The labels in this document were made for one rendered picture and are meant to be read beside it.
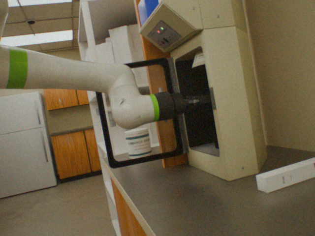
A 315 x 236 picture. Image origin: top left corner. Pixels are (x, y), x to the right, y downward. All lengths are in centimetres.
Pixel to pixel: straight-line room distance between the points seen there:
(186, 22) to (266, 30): 55
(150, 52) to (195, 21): 37
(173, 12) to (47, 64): 39
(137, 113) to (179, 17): 31
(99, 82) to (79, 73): 7
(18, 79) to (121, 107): 29
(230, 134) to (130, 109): 32
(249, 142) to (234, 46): 30
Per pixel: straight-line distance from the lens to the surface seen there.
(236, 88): 94
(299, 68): 124
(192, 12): 92
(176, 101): 95
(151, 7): 109
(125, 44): 215
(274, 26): 133
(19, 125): 576
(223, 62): 93
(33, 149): 575
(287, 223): 65
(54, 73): 86
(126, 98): 90
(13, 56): 84
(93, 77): 91
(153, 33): 110
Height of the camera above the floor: 122
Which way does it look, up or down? 3 degrees down
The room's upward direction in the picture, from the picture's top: 10 degrees counter-clockwise
